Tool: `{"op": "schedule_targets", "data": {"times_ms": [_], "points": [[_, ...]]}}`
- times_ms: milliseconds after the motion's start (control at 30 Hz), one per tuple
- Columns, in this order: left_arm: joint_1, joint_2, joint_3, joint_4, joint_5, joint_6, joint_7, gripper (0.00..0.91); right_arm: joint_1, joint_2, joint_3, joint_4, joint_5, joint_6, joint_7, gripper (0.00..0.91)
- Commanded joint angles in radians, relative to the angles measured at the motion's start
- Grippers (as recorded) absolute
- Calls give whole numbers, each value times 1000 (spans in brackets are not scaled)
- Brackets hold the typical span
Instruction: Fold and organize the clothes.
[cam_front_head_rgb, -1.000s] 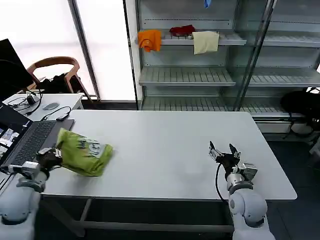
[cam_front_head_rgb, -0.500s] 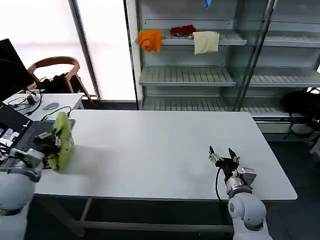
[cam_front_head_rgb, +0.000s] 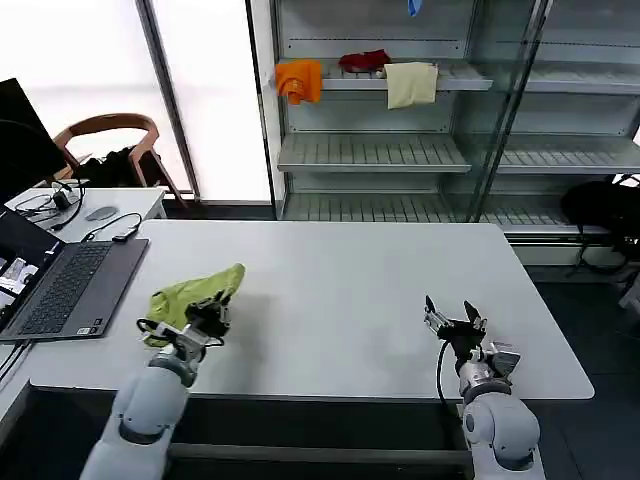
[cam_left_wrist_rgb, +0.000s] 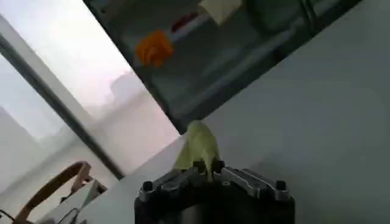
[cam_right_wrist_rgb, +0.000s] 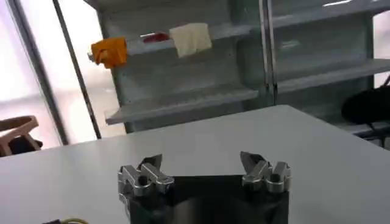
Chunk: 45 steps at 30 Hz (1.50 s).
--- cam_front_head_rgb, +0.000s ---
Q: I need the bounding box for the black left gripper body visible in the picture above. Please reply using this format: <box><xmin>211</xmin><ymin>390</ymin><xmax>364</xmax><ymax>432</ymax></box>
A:
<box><xmin>185</xmin><ymin>302</ymin><xmax>231</xmax><ymax>339</ymax></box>

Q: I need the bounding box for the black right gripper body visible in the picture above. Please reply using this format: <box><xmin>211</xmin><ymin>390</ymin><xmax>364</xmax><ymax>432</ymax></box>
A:
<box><xmin>439</xmin><ymin>319</ymin><xmax>487</xmax><ymax>361</ymax></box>

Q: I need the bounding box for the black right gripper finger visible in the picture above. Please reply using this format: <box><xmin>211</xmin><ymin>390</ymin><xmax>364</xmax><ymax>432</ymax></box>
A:
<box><xmin>463</xmin><ymin>299</ymin><xmax>490</xmax><ymax>333</ymax></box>
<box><xmin>423</xmin><ymin>294</ymin><xmax>455</xmax><ymax>336</ymax></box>

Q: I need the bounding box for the green cloth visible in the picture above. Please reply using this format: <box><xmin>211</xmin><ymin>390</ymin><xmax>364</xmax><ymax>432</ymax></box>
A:
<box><xmin>143</xmin><ymin>263</ymin><xmax>247</xmax><ymax>350</ymax></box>

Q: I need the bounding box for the small white side table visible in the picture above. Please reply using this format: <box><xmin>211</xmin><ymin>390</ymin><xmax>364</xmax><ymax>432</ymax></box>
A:
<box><xmin>2</xmin><ymin>185</ymin><xmax>169</xmax><ymax>246</ymax></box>

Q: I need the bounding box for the dark grey laptop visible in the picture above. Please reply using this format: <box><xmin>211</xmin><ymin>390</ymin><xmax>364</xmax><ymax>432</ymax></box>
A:
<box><xmin>0</xmin><ymin>207</ymin><xmax>151</xmax><ymax>343</ymax></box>

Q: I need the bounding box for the black backpack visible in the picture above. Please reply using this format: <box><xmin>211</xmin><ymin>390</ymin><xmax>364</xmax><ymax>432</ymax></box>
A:
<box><xmin>559</xmin><ymin>173</ymin><xmax>640</xmax><ymax>262</ymax></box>

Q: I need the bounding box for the black bag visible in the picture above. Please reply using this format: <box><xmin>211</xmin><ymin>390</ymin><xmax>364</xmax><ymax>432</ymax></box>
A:
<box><xmin>74</xmin><ymin>145</ymin><xmax>167</xmax><ymax>189</ymax></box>

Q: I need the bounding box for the grey metal shelf rack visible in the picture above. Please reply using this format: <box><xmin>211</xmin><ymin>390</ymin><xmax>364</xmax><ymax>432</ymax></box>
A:
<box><xmin>245</xmin><ymin>0</ymin><xmax>640</xmax><ymax>251</ymax></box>

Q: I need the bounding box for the brown wooden chair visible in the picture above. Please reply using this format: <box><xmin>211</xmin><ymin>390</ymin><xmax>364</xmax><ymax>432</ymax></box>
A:
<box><xmin>52</xmin><ymin>113</ymin><xmax>189</xmax><ymax>209</ymax></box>

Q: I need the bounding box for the black computer monitor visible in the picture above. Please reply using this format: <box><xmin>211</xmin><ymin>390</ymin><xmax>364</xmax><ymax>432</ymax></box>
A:
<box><xmin>0</xmin><ymin>78</ymin><xmax>69</xmax><ymax>207</ymax></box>

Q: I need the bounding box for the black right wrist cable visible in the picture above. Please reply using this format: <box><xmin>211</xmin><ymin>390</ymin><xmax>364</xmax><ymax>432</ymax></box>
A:
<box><xmin>436</xmin><ymin>338</ymin><xmax>464</xmax><ymax>407</ymax></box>

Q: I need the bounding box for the black dongle with cable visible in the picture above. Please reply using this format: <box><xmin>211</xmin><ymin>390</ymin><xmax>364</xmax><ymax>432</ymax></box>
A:
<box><xmin>81</xmin><ymin>212</ymin><xmax>143</xmax><ymax>245</ymax></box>

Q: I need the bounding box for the black power adapter with cables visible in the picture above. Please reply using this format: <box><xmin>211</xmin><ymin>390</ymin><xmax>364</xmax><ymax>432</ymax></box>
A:
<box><xmin>13</xmin><ymin>178</ymin><xmax>87</xmax><ymax>225</ymax></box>

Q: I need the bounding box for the dark window frame post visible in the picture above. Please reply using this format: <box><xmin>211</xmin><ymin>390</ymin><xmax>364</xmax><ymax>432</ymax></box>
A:
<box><xmin>135</xmin><ymin>0</ymin><xmax>202</xmax><ymax>202</ymax></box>

